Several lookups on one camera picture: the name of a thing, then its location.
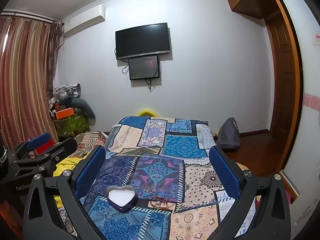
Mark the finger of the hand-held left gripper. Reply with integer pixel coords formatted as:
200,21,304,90
12,137,78,178
9,132,55,165

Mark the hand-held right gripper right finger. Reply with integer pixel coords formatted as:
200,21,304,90
209,146,292,240

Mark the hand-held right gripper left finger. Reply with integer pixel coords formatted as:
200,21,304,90
22,145,107,240

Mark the heart-shaped tin box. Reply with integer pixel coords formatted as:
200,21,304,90
104,185,138,213

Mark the red string bracelet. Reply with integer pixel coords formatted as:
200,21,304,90
156,195,172,205

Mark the red object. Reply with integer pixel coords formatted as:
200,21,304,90
35,144,54,155

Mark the yellow fleece blanket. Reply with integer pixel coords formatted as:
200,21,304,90
53,152,87,210

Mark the green patterned box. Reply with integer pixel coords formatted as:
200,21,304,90
54,114,90,138

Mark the striped quilt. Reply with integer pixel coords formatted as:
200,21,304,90
75,131,109,153

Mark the orange box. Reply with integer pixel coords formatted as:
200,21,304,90
54,108,75,120

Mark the dark knit cloth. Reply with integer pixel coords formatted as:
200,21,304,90
0,145,7,170

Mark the grey backpack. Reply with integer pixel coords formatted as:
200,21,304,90
216,117,241,152

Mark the grey neck pillow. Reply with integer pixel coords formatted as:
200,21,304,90
71,98,96,119

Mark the pile of clothes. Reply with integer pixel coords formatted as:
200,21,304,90
49,82,82,110

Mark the striped brown curtain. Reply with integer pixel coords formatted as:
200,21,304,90
0,15,63,150

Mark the patchwork blanket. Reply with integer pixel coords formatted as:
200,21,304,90
80,116,258,240

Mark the yellow round object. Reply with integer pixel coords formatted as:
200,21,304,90
136,108,157,117

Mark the white sliding wardrobe door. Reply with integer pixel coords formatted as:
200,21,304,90
271,0,320,230

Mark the wooden door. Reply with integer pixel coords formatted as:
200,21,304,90
265,10,300,135

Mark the curtain rod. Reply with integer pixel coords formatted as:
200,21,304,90
0,10,55,22

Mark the white air conditioner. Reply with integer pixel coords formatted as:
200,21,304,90
62,4,106,37

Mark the small black wall monitor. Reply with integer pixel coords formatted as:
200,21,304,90
128,55,160,81

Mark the black wall television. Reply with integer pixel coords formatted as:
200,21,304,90
115,22,172,60

